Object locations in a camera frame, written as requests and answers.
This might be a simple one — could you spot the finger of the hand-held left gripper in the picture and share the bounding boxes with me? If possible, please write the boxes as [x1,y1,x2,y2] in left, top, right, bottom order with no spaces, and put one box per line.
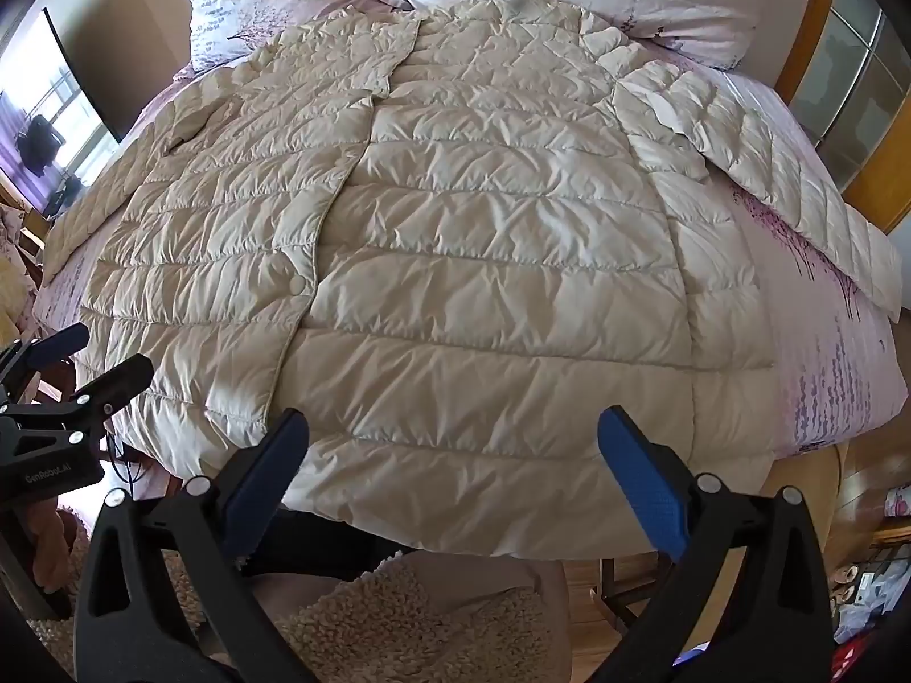
[0,354,155,451]
[0,322,91,391]

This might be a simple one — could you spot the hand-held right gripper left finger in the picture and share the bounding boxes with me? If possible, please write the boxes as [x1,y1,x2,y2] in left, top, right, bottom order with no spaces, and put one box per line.
[73,407,314,683]

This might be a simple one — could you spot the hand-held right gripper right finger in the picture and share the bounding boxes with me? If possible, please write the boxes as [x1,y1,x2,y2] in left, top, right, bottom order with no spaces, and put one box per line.
[590,405,834,683]

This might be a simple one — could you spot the cream quilted down jacket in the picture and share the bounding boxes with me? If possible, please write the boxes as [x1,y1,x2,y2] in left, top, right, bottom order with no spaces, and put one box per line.
[44,0,905,559]

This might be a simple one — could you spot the person's left forearm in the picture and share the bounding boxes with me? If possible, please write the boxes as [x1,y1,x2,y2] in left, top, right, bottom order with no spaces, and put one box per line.
[28,494,93,602]

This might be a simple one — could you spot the wooden stool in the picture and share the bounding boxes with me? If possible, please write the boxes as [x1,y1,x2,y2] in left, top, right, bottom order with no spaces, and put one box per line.
[596,553,666,631]

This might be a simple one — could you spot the person's beige fleece garment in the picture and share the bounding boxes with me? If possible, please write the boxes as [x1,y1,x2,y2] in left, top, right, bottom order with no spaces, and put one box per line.
[28,551,571,683]

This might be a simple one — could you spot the pink floral bedspread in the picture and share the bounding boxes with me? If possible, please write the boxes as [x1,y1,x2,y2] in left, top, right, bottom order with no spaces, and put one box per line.
[32,0,910,499]

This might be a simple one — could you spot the cluttered floor boxes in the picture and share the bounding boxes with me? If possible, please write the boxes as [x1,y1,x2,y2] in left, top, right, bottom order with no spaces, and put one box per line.
[829,484,911,683]

